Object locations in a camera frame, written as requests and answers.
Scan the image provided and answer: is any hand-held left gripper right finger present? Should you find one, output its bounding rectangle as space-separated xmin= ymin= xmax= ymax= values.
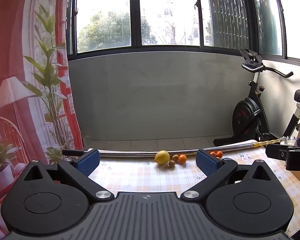
xmin=181 ymin=149 xmax=274 ymax=202

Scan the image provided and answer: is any long metal pole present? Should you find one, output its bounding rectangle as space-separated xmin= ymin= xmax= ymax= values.
xmin=62 ymin=136 xmax=297 ymax=159

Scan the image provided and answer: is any black exercise bike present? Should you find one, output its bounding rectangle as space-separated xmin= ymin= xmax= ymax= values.
xmin=213 ymin=48 xmax=300 ymax=147

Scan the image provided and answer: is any printed red backdrop cloth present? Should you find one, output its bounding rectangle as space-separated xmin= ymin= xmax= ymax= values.
xmin=0 ymin=0 xmax=84 ymax=240

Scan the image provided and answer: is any large yellow citrus fruit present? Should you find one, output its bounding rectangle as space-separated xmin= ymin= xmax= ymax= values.
xmin=154 ymin=150 xmax=170 ymax=165

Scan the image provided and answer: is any checked yellow floral tablecloth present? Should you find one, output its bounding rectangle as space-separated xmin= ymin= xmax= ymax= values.
xmin=88 ymin=146 xmax=300 ymax=236

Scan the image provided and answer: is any black framed window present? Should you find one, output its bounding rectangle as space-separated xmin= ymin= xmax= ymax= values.
xmin=65 ymin=0 xmax=300 ymax=67

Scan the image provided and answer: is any perforated metal window screen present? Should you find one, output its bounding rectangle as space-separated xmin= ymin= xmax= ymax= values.
xmin=204 ymin=0 xmax=250 ymax=48

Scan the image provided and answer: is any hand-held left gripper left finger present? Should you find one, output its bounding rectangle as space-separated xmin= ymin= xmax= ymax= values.
xmin=22 ymin=149 xmax=115 ymax=202

